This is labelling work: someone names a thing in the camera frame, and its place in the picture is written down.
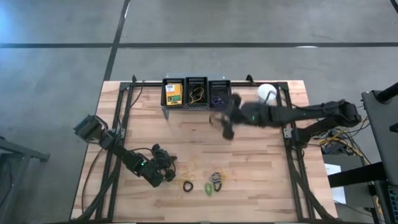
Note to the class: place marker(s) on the grey metal stand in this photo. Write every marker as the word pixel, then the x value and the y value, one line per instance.
pixel 21 149

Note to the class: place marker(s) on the black aluminium table frame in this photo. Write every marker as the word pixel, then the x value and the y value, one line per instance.
pixel 146 84

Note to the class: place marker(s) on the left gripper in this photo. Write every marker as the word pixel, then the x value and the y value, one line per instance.
pixel 155 174

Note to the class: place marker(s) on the grey equipment cart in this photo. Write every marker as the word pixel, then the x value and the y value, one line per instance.
pixel 382 130

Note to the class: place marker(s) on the white paper sheet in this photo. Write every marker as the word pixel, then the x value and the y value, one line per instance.
pixel 334 174

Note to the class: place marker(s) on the white round-top lamp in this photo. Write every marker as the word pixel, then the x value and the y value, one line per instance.
pixel 266 91

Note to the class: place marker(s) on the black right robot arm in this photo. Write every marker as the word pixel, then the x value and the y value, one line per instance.
pixel 311 112

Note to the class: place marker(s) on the black slotted plastic basket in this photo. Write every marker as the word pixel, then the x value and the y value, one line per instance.
pixel 163 93
pixel 196 81
pixel 219 85

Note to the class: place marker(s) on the black side table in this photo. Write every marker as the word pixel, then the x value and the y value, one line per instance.
pixel 357 175

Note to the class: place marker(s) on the yellow green crayon box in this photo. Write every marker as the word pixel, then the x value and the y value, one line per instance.
pixel 174 98

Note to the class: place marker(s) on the yellow rubber band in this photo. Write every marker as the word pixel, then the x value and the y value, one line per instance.
pixel 195 163
pixel 224 177
pixel 192 100

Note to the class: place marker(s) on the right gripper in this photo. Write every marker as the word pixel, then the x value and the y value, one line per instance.
pixel 248 115

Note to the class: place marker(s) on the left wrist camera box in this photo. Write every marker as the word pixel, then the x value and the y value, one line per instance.
pixel 160 152

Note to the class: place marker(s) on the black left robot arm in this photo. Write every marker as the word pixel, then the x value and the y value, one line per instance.
pixel 124 154

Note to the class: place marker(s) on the grey metal mesh shelf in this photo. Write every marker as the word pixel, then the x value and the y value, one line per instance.
pixel 192 75

